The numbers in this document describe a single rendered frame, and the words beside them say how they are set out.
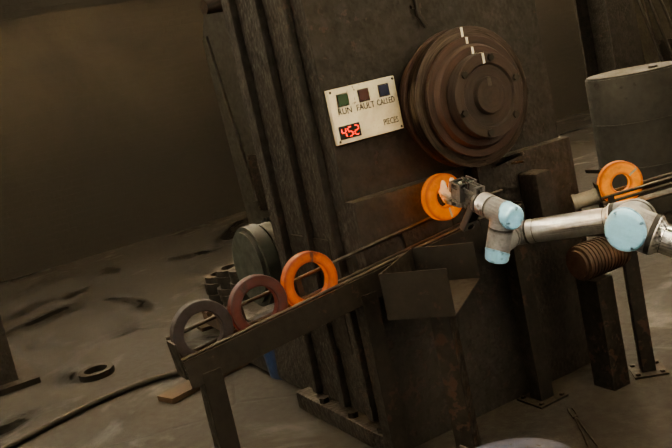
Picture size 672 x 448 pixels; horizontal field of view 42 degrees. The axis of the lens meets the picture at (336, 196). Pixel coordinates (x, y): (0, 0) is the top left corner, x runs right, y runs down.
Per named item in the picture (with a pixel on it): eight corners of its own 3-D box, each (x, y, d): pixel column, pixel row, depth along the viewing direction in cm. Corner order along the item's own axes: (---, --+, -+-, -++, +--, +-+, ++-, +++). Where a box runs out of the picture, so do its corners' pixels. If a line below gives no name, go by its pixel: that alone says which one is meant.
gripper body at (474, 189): (465, 174, 277) (490, 184, 267) (466, 198, 280) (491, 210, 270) (446, 180, 273) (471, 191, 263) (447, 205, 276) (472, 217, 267)
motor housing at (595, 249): (584, 387, 313) (559, 245, 305) (627, 366, 323) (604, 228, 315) (612, 395, 302) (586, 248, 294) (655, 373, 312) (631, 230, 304)
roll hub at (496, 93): (455, 147, 282) (439, 61, 278) (520, 128, 295) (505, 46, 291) (466, 146, 277) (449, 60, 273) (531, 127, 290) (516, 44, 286)
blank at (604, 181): (617, 212, 308) (620, 214, 304) (587, 183, 306) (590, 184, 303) (649, 181, 306) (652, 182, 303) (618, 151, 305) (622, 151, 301)
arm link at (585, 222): (659, 188, 252) (503, 213, 279) (651, 196, 243) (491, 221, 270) (668, 227, 253) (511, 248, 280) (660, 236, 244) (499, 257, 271)
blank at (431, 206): (414, 183, 281) (419, 183, 278) (450, 166, 288) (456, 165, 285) (429, 227, 284) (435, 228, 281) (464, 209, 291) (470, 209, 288)
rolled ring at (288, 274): (272, 281, 259) (268, 280, 262) (309, 324, 265) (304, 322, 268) (314, 238, 265) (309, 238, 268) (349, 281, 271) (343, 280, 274)
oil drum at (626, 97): (586, 214, 573) (563, 81, 560) (647, 191, 601) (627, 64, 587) (658, 219, 521) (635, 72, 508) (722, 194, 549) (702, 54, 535)
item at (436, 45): (419, 182, 288) (391, 41, 281) (526, 149, 310) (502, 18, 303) (431, 182, 282) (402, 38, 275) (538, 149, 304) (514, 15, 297)
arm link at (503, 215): (503, 234, 254) (507, 206, 252) (479, 222, 263) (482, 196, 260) (523, 231, 258) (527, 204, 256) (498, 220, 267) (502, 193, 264)
